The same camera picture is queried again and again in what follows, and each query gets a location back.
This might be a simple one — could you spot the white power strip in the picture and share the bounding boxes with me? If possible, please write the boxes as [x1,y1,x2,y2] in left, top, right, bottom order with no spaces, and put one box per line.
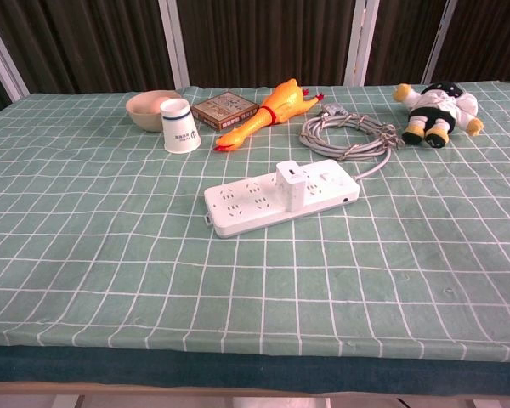
[203,159,361,239]

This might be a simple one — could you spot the white plug adapter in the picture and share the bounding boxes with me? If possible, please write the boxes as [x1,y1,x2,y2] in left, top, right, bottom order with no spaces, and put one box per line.
[275,161,308,213]

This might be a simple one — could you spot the brown card box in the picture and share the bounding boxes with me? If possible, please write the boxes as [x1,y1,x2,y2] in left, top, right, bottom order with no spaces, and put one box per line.
[190,91,259,131]

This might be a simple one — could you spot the yellow rubber chicken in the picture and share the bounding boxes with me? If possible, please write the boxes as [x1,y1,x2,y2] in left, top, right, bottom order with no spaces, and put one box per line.
[213,78,325,153]

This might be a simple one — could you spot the white paper cup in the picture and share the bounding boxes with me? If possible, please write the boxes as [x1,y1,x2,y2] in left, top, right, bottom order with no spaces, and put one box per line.
[159,98,202,154]

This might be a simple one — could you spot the beige bowl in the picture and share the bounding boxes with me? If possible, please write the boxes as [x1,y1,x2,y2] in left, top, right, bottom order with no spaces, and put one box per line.
[125,89,184,133]

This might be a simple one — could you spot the green checked tablecloth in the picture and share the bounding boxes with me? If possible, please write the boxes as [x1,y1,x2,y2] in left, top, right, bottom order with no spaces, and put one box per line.
[0,82,510,362]

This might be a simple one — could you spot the dark folding screen white frames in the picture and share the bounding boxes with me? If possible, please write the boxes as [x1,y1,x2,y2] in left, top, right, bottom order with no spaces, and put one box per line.
[0,0,510,124]

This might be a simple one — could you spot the dark blue table underlay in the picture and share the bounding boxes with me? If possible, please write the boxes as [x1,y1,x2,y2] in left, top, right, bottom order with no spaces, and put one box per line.
[0,344,510,388]

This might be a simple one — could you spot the black and white plush doll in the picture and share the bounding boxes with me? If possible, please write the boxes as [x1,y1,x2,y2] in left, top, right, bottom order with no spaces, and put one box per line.
[393,82,485,150]

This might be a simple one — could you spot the grey cable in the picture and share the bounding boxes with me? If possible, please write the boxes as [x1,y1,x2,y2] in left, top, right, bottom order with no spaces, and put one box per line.
[299,103,405,182]

